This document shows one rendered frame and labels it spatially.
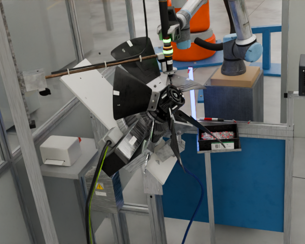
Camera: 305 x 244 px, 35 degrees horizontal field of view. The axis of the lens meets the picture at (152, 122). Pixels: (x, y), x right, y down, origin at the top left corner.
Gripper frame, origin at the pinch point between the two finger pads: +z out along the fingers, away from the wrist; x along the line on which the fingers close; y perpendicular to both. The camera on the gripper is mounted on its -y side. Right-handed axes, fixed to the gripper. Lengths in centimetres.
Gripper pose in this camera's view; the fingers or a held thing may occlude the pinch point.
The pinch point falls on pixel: (163, 31)
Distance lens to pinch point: 219.9
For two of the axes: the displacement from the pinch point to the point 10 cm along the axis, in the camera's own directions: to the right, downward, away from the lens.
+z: -3.2, 4.5, -8.3
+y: 1.0, 8.9, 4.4
